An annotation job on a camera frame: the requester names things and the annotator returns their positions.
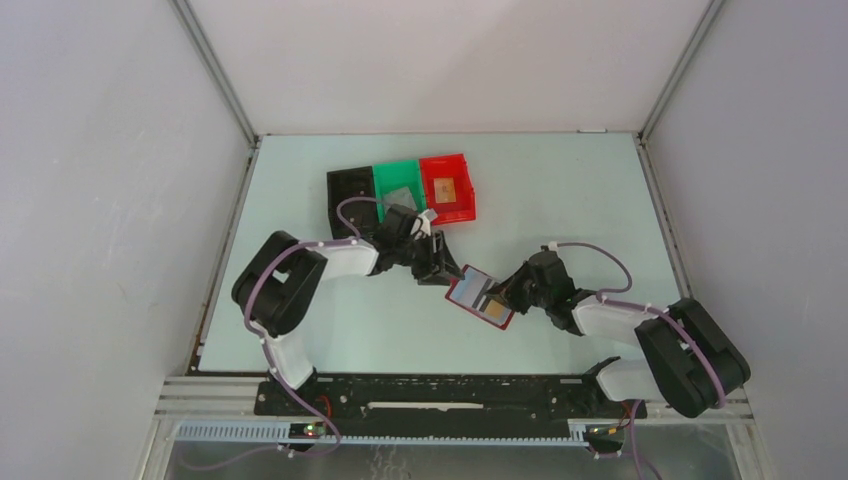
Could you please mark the red leather card holder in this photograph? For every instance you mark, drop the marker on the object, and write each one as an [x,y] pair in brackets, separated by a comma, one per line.
[475,313]

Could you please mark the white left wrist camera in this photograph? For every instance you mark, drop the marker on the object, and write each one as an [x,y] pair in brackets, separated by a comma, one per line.
[426,219]

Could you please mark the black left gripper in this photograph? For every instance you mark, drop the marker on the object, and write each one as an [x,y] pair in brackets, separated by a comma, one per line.
[444,266]

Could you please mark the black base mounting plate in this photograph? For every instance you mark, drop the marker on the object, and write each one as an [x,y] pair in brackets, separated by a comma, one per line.
[419,406]

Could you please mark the aluminium frame rail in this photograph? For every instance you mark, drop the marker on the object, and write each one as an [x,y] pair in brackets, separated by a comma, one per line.
[208,397]

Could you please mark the green plastic bin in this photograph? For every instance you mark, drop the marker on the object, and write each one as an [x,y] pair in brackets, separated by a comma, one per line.
[389,176]

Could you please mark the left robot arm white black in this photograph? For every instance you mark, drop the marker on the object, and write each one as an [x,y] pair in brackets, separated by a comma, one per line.
[276,289]

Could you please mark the red plastic bin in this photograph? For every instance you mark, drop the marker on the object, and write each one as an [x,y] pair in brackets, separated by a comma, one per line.
[454,166]

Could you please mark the orange tan credit card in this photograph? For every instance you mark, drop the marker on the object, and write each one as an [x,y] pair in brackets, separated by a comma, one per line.
[495,313]

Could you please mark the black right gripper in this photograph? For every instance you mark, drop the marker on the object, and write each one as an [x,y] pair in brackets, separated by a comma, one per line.
[512,285]

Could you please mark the grey card in green bin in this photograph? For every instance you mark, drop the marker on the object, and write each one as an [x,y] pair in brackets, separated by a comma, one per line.
[402,196]

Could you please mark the orange card in red bin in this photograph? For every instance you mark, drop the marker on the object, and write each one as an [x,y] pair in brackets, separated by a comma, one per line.
[444,190]

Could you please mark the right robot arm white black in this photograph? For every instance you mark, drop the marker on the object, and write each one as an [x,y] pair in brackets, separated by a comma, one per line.
[687,361]

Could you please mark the black plastic bin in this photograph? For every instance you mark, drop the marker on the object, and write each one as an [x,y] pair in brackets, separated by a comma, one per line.
[345,184]

